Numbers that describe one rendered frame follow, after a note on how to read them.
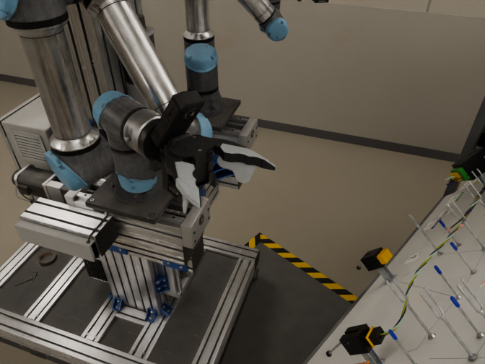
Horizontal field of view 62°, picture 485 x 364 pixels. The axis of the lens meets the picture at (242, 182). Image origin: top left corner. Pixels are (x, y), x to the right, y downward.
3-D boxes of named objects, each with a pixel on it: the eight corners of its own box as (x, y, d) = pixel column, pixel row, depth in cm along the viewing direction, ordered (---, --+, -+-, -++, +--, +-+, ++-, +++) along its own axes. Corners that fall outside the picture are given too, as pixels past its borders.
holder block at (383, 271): (373, 280, 131) (354, 256, 131) (401, 273, 121) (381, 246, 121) (366, 289, 128) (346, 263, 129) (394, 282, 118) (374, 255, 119)
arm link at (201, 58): (186, 92, 145) (182, 56, 137) (185, 76, 156) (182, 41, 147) (220, 91, 146) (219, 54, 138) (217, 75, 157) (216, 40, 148)
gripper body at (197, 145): (220, 188, 67) (175, 157, 73) (224, 142, 62) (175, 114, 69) (183, 206, 62) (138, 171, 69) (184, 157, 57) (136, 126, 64)
